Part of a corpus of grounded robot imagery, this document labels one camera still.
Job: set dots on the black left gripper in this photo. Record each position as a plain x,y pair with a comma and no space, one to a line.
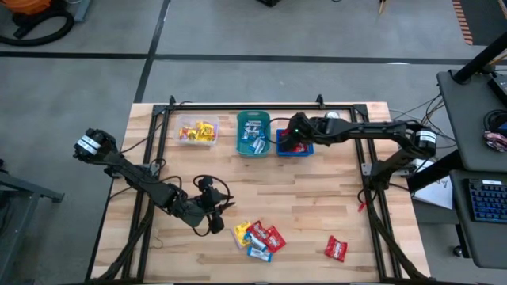
202,207

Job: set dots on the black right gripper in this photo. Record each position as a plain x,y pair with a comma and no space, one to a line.
297,128

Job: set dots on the white blue Hershey's bar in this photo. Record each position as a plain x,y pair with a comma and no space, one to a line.
261,147
246,135
254,144
259,132
253,240
253,124
259,254

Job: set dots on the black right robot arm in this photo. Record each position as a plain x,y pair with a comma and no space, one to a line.
368,128

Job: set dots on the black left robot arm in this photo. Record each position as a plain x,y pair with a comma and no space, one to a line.
134,176

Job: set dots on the blue plastic basket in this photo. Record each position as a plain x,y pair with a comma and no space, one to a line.
305,154

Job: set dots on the green soda can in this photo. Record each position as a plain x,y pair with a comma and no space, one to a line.
332,114

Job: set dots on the teal plastic bin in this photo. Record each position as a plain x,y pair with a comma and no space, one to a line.
240,152

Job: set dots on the clear plastic container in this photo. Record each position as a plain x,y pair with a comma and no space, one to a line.
198,117

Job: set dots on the black floor object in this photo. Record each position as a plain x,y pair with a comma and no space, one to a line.
269,2

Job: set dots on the black desk leg bar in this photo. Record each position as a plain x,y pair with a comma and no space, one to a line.
431,171

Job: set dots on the wooden stick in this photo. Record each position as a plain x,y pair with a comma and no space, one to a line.
382,6

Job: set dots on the white paper sheet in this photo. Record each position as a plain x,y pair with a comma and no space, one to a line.
435,194

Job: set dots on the dark grey desk top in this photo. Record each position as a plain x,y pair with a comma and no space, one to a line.
463,118
475,237

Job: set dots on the black metal pole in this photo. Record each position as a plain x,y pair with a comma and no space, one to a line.
479,59

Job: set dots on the pink patterned pouch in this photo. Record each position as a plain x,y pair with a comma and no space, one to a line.
495,141

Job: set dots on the black caster wheel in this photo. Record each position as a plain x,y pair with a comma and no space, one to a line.
458,251

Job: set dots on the grey metal cart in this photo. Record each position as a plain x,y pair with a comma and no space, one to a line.
24,186

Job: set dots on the black backlit keyboard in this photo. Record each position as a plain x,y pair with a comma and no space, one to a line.
489,202

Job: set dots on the black computer device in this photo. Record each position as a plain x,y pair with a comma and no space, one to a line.
500,89

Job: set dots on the black floor mat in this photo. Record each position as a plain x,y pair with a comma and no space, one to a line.
487,20

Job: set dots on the grey floor box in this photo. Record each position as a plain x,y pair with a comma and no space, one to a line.
82,10

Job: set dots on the orange shop vacuum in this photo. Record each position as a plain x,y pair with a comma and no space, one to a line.
27,4

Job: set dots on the black aluminium table frame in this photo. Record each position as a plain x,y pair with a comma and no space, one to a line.
222,107

